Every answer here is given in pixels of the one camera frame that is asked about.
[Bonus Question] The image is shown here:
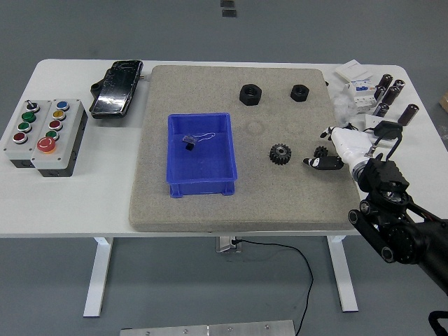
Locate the white table leg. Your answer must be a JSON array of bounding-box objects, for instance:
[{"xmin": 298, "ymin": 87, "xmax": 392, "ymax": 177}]
[
  {"xmin": 83, "ymin": 237, "xmax": 115, "ymax": 318},
  {"xmin": 327, "ymin": 236, "xmax": 360, "ymax": 313}
]

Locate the black power cable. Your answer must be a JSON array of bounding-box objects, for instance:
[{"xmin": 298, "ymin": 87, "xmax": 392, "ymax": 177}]
[{"xmin": 232, "ymin": 239, "xmax": 314, "ymax": 333}]

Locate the large black hex nut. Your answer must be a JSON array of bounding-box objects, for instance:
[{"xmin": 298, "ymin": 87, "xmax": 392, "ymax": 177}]
[{"xmin": 239, "ymin": 83, "xmax": 263, "ymax": 106}]

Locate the black clip with clear tag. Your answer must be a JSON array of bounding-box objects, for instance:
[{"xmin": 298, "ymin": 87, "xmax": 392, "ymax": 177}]
[{"xmin": 182, "ymin": 131, "xmax": 216, "ymax": 152}]

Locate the white socket panel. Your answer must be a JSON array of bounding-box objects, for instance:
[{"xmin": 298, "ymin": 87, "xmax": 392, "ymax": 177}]
[{"xmin": 362, "ymin": 113, "xmax": 398, "ymax": 150}]

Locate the grey metal plate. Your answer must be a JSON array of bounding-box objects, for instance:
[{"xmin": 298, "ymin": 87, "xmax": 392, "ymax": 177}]
[{"xmin": 120, "ymin": 319, "xmax": 297, "ymax": 336}]

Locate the small black hex nut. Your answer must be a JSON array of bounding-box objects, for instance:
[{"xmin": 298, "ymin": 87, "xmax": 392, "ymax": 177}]
[{"xmin": 290, "ymin": 83, "xmax": 310, "ymax": 102}]

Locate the white wall switch panel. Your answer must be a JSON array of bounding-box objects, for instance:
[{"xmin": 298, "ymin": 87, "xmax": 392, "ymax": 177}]
[{"xmin": 334, "ymin": 59, "xmax": 375, "ymax": 82}]

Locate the large black gear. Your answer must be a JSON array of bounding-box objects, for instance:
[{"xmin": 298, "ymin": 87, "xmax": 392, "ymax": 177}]
[{"xmin": 269, "ymin": 143, "xmax": 293, "ymax": 167}]

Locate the silver under-table control unit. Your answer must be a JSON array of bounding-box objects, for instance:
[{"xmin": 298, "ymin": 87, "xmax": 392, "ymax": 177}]
[{"xmin": 216, "ymin": 237, "xmax": 242, "ymax": 253}]

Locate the grey four-button control box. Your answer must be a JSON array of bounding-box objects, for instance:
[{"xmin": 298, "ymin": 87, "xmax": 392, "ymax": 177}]
[{"xmin": 3, "ymin": 99, "xmax": 53, "ymax": 169}]

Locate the black wrapped foot pedal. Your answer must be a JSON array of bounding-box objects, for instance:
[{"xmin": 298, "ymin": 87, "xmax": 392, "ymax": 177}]
[{"xmin": 88, "ymin": 59, "xmax": 145, "ymax": 120}]

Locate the clear plastic bag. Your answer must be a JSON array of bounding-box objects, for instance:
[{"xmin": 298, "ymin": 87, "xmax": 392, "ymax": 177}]
[{"xmin": 330, "ymin": 87, "xmax": 358, "ymax": 123}]

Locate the grey-brown foam mat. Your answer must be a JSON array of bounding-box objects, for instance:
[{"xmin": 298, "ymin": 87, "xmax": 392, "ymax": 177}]
[{"xmin": 128, "ymin": 64, "xmax": 365, "ymax": 232}]

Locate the black plug with cord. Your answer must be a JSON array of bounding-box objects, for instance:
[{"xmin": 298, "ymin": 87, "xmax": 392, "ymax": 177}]
[{"xmin": 343, "ymin": 120, "xmax": 368, "ymax": 133}]

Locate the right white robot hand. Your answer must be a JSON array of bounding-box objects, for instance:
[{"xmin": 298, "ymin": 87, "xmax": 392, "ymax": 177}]
[{"xmin": 302, "ymin": 125, "xmax": 375, "ymax": 172}]

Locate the grey emergency-stop button box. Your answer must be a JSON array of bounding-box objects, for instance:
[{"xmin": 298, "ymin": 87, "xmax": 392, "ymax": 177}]
[{"xmin": 30, "ymin": 99, "xmax": 88, "ymax": 178}]

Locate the white circuit breaker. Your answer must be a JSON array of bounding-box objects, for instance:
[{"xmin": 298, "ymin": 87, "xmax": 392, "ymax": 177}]
[{"xmin": 344, "ymin": 78, "xmax": 379, "ymax": 115}]

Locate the blue plastic box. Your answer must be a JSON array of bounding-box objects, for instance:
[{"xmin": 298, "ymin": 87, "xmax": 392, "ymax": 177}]
[{"xmin": 165, "ymin": 112, "xmax": 239, "ymax": 199}]

